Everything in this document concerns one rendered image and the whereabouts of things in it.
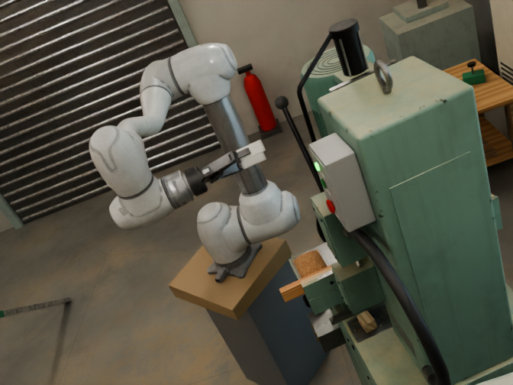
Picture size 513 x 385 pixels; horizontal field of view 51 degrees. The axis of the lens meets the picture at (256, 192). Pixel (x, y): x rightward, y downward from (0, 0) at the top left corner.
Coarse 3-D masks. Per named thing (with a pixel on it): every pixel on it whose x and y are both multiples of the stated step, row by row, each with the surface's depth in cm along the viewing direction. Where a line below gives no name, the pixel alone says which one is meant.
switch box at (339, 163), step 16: (320, 144) 102; (336, 144) 100; (320, 160) 98; (336, 160) 96; (352, 160) 96; (320, 176) 106; (336, 176) 97; (352, 176) 98; (336, 192) 99; (352, 192) 99; (336, 208) 104; (352, 208) 101; (368, 208) 102; (352, 224) 103
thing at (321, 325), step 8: (312, 312) 188; (320, 312) 186; (328, 312) 185; (312, 320) 185; (320, 320) 184; (328, 320) 182; (312, 328) 187; (320, 328) 181; (328, 328) 179; (336, 328) 178; (320, 336) 178; (328, 336) 179; (336, 336) 180; (328, 344) 180; (336, 344) 181
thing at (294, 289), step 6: (318, 270) 155; (294, 282) 155; (282, 288) 155; (288, 288) 154; (294, 288) 154; (300, 288) 155; (282, 294) 154; (288, 294) 155; (294, 294) 155; (300, 294) 156; (288, 300) 156
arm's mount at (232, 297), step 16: (272, 240) 219; (208, 256) 226; (256, 256) 215; (272, 256) 212; (288, 256) 218; (192, 272) 222; (256, 272) 208; (272, 272) 212; (176, 288) 218; (192, 288) 214; (208, 288) 211; (224, 288) 208; (240, 288) 205; (256, 288) 206; (208, 304) 208; (224, 304) 201; (240, 304) 201
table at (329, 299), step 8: (496, 216) 154; (496, 224) 156; (312, 248) 171; (320, 248) 169; (328, 248) 168; (296, 256) 170; (328, 256) 165; (328, 264) 162; (296, 272) 164; (336, 288) 153; (320, 296) 153; (328, 296) 154; (336, 296) 154; (312, 304) 154; (320, 304) 154; (328, 304) 155; (336, 304) 156
